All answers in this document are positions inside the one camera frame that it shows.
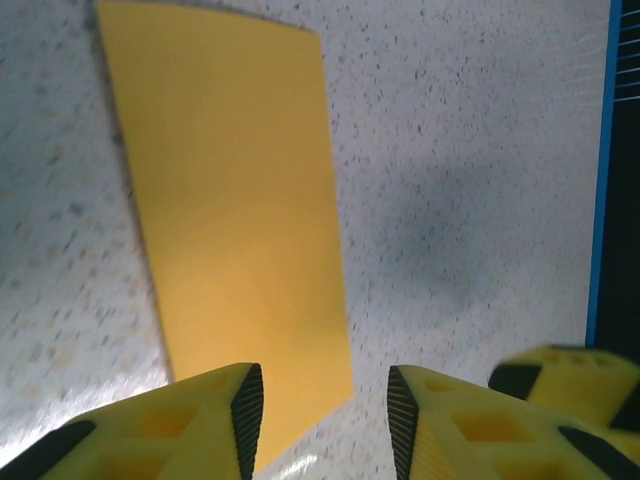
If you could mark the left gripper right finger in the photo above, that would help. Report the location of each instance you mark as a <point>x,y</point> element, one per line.
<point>475,440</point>

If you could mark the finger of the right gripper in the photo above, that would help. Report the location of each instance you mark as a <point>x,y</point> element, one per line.
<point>575,380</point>

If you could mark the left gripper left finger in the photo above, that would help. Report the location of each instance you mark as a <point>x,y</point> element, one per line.
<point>165,430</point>

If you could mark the yellow cloth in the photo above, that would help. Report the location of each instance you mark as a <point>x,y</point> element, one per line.
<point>225,200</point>

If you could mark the blue table edge trim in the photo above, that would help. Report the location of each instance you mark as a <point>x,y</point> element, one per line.
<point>607,150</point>

